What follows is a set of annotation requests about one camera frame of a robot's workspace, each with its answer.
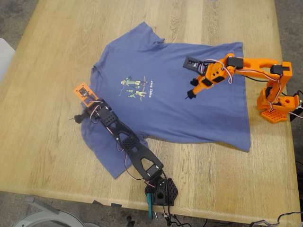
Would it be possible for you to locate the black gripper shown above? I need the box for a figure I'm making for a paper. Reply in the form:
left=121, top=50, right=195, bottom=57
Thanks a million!
left=73, top=100, right=118, bottom=128

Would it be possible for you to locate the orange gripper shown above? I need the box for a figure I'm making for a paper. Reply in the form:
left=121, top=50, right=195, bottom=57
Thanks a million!
left=185, top=59, right=234, bottom=100

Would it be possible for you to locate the blue printed T-shirt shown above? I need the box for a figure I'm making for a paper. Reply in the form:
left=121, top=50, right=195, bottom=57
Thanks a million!
left=80, top=21, right=251, bottom=179

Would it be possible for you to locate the black table clamp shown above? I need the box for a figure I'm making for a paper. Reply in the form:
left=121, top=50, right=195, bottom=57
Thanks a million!
left=289, top=91, right=303, bottom=122

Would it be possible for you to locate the teal table clamp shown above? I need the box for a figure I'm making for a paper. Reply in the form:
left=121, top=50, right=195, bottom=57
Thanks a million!
left=145, top=192, right=154, bottom=220

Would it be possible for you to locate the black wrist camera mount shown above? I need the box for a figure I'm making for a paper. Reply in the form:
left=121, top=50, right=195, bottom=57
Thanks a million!
left=183, top=54, right=205, bottom=72

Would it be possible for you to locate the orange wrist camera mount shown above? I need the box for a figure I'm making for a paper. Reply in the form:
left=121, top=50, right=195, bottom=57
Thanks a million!
left=72, top=81, right=99, bottom=107

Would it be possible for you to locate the grey round chair frame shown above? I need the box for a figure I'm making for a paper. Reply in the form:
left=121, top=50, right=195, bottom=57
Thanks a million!
left=13, top=195, right=84, bottom=227

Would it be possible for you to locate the black base cable bundle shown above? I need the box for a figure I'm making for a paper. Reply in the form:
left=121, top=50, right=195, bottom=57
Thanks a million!
left=152, top=204, right=209, bottom=227

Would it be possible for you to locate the grey floor cable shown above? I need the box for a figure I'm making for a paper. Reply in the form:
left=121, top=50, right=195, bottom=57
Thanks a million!
left=250, top=211, right=303, bottom=227

